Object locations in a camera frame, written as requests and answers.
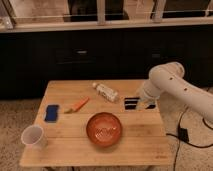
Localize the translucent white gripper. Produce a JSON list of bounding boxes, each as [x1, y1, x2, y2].
[[136, 80, 162, 110]]

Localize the white plastic bottle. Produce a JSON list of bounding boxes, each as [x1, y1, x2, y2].
[[92, 82, 118, 102]]

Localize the orange carrot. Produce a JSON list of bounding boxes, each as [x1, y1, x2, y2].
[[65, 98, 89, 114]]

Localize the blue sponge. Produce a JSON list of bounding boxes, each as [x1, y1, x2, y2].
[[44, 105, 59, 122]]

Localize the black cable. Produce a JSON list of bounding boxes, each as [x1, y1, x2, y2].
[[165, 87, 213, 171]]

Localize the orange ceramic bowl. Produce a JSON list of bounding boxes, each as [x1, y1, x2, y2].
[[86, 112, 122, 147]]

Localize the white ceramic cup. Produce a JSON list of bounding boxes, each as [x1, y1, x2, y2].
[[21, 125, 47, 148]]

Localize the dark cabinet counter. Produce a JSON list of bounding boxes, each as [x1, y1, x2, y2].
[[0, 24, 213, 99]]

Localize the wooden table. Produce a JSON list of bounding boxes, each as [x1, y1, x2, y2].
[[20, 80, 172, 167]]

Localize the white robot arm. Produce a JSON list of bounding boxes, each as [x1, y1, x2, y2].
[[137, 62, 213, 124]]

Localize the black power adapter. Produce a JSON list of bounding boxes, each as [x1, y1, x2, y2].
[[178, 128, 189, 142]]

